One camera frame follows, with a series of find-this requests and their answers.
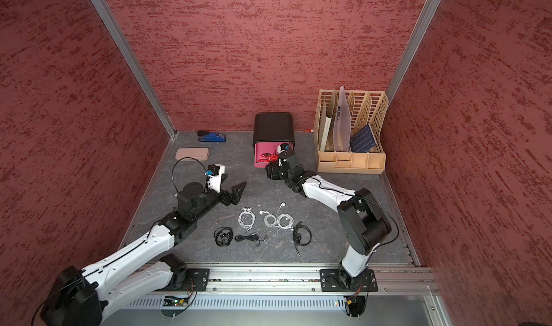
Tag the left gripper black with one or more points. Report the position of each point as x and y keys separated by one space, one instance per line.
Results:
x=235 y=198

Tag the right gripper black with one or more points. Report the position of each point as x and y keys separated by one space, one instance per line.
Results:
x=272 y=171

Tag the red earphones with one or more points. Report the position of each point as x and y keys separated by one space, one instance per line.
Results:
x=268 y=157

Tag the pink drawer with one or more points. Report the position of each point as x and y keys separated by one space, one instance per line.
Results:
x=268 y=152

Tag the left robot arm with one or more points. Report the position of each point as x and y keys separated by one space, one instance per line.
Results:
x=90 y=295

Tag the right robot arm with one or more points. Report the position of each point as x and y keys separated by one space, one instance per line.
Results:
x=365 y=223

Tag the white earphones left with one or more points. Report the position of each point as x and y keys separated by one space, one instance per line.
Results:
x=246 y=219

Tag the white earphones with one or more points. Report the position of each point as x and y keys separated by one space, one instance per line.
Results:
x=246 y=219
x=284 y=220
x=269 y=219

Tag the white earphones middle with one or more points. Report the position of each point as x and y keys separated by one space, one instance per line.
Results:
x=269 y=219

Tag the black earphones left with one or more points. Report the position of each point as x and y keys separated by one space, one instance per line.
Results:
x=223 y=236

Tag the black earphones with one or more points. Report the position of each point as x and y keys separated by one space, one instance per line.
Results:
x=223 y=236
x=302 y=236
x=254 y=238

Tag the black drawer cabinet shell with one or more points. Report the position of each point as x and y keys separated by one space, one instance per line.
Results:
x=273 y=127

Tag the black earphones middle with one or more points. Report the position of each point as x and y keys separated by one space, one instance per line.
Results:
x=254 y=238

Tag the white earphones right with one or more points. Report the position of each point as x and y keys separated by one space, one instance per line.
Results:
x=284 y=220

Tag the black earphones right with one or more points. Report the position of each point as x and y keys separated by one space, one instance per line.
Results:
x=302 y=236

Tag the pink pencil case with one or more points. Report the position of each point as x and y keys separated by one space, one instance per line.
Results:
x=199 y=154

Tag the white booklet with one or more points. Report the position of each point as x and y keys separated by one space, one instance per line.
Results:
x=324 y=130

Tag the blue stapler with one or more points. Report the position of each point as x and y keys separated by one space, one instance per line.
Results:
x=211 y=137

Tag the translucent plastic folder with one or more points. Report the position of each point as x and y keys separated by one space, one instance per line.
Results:
x=342 y=123

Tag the beige file organizer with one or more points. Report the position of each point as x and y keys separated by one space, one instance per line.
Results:
x=367 y=108

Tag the dark blue notebook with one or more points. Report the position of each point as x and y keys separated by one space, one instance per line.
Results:
x=363 y=141

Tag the vented metal strip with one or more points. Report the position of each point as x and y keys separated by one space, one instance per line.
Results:
x=243 y=302

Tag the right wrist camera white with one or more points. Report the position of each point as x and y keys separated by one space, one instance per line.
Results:
x=283 y=148

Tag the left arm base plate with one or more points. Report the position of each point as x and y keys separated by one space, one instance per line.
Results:
x=191 y=278

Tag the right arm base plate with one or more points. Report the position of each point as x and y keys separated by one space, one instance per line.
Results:
x=334 y=280

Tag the aluminium front rail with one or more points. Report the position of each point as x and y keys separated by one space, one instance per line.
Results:
x=291 y=279

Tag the left corner aluminium post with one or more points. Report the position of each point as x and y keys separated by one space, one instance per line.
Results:
x=113 y=27

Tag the corner aluminium post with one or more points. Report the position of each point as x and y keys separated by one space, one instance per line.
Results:
x=421 y=26
x=113 y=27

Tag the right corner aluminium post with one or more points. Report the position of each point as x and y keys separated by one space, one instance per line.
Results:
x=421 y=26

